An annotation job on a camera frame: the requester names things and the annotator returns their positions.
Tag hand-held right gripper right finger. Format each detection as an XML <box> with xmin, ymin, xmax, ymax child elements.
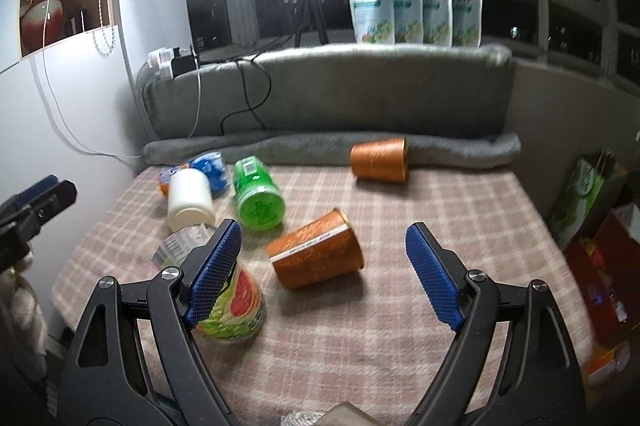
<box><xmin>404</xmin><ymin>222</ymin><xmax>588</xmax><ymax>426</ymax></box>

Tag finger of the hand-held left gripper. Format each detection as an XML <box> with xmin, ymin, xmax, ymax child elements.
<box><xmin>0</xmin><ymin>174</ymin><xmax>60</xmax><ymax>219</ymax></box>
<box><xmin>10</xmin><ymin>180</ymin><xmax>78</xmax><ymax>237</ymax></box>

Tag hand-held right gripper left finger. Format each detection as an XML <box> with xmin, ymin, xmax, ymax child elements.
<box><xmin>56</xmin><ymin>219</ymin><xmax>243</xmax><ymax>426</ymax></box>

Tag orange paper cup white band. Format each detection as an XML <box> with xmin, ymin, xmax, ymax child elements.
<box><xmin>266</xmin><ymin>207</ymin><xmax>365</xmax><ymax>291</ymax></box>

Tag grapefruit print cup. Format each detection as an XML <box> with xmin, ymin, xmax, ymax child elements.
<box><xmin>197</xmin><ymin>256</ymin><xmax>265</xmax><ymax>343</ymax></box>

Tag clear labelled container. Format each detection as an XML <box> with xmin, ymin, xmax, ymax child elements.
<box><xmin>151</xmin><ymin>224</ymin><xmax>218</xmax><ymax>269</ymax></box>

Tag white plastic bottle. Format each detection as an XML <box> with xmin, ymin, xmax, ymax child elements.
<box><xmin>167</xmin><ymin>169</ymin><xmax>217</xmax><ymax>231</ymax></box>

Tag green plastic bottle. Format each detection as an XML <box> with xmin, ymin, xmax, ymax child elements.
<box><xmin>233</xmin><ymin>156</ymin><xmax>287</xmax><ymax>233</ymax></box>

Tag small orange packet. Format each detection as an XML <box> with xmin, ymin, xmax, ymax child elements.
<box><xmin>159</xmin><ymin>163</ymin><xmax>189</xmax><ymax>197</ymax></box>

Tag blue snack packet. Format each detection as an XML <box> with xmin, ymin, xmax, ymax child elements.
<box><xmin>189</xmin><ymin>152</ymin><xmax>228</xmax><ymax>193</ymax></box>

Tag rolled grey blanket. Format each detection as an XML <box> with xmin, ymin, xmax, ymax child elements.
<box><xmin>142</xmin><ymin>132</ymin><xmax>522</xmax><ymax>171</ymax></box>

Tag green and white box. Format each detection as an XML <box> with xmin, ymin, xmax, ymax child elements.
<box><xmin>547</xmin><ymin>151</ymin><xmax>628</xmax><ymax>249</ymax></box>

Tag white power strip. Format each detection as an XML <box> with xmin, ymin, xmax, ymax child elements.
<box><xmin>147</xmin><ymin>47</ymin><xmax>193</xmax><ymax>79</ymax></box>

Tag red box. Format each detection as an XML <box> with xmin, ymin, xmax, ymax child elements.
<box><xmin>565</xmin><ymin>201</ymin><xmax>640</xmax><ymax>347</ymax></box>

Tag red and white vase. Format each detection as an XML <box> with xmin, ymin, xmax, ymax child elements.
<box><xmin>20</xmin><ymin>0</ymin><xmax>66</xmax><ymax>54</ymax></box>

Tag black charger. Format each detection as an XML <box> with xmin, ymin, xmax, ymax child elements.
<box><xmin>171</xmin><ymin>56</ymin><xmax>200</xmax><ymax>79</ymax></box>

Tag grey cushion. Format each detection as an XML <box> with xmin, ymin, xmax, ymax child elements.
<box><xmin>137</xmin><ymin>43</ymin><xmax>516</xmax><ymax>141</ymax></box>

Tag white cable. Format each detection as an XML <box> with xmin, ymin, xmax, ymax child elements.
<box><xmin>32</xmin><ymin>0</ymin><xmax>202</xmax><ymax>159</ymax></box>

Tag black cable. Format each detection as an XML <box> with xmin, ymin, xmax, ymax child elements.
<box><xmin>221</xmin><ymin>36</ymin><xmax>301</xmax><ymax>131</ymax></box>

